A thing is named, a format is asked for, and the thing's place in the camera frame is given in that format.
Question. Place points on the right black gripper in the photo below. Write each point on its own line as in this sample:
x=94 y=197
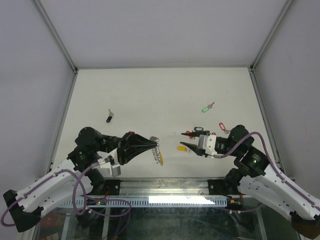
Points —
x=198 y=150

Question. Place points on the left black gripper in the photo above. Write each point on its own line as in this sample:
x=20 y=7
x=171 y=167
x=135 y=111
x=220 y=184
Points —
x=131 y=145

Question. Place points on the red tag key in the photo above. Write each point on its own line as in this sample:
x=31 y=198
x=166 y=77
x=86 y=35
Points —
x=223 y=128
x=190 y=134

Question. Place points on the yellow tag key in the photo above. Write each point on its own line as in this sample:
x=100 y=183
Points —
x=183 y=149

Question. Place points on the keyring with yellow handle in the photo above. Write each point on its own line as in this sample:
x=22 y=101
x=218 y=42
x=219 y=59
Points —
x=157 y=155

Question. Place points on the black tag key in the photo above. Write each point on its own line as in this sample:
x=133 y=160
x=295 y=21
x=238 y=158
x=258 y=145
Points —
x=110 y=116
x=198 y=129

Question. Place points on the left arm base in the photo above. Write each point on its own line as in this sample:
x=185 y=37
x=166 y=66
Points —
x=101 y=186

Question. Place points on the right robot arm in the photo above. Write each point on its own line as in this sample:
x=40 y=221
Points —
x=256 y=175

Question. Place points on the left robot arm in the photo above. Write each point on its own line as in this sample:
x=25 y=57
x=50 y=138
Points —
x=79 y=173

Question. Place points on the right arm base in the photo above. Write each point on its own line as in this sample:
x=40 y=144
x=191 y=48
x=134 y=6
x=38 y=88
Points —
x=227 y=186

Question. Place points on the light green tag key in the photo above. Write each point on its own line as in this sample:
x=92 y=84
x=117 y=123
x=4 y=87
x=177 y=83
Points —
x=207 y=108

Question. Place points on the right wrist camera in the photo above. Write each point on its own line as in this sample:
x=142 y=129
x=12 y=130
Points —
x=206 y=145

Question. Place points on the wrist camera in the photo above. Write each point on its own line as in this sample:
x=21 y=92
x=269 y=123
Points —
x=109 y=167
x=206 y=145

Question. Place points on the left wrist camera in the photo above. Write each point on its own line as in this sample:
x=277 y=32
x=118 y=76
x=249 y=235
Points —
x=109 y=167

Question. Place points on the aluminium mounting rail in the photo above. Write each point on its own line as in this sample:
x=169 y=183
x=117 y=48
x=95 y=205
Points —
x=145 y=187

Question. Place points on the white slotted cable duct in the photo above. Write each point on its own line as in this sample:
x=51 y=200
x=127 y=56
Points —
x=161 y=201

